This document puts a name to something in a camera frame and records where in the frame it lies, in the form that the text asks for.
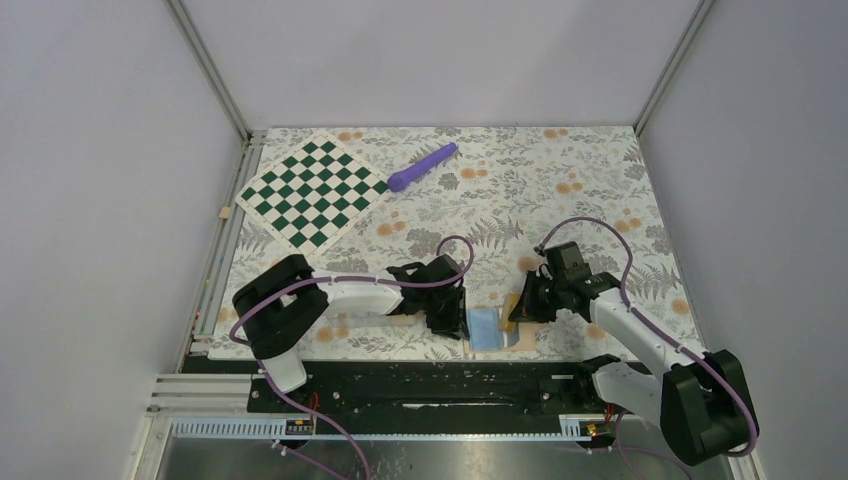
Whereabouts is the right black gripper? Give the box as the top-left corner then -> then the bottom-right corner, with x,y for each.
509,270 -> 567,324

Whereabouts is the yellow credit card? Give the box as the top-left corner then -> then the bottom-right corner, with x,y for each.
498,292 -> 520,333

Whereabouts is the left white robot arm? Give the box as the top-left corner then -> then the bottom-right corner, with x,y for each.
231,254 -> 469,411

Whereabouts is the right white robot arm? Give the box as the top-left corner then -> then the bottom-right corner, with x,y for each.
509,242 -> 759,466

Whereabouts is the floral tablecloth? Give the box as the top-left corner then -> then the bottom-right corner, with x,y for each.
207,126 -> 702,361

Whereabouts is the green white chessboard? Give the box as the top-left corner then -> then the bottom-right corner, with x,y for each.
236,131 -> 388,257

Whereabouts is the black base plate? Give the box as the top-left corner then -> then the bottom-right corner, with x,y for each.
288,361 -> 623,429

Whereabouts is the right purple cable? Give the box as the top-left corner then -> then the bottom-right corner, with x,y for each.
537,216 -> 761,480

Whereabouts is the purple cable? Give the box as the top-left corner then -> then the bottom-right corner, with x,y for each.
537,216 -> 761,480
228,235 -> 476,480

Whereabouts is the white slotted cable duct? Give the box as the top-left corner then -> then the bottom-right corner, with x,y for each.
172,415 -> 615,442

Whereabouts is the purple cylindrical handle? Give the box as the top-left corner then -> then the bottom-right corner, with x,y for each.
387,142 -> 458,192

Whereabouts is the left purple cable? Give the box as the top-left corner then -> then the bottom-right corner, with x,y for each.
228,235 -> 476,480

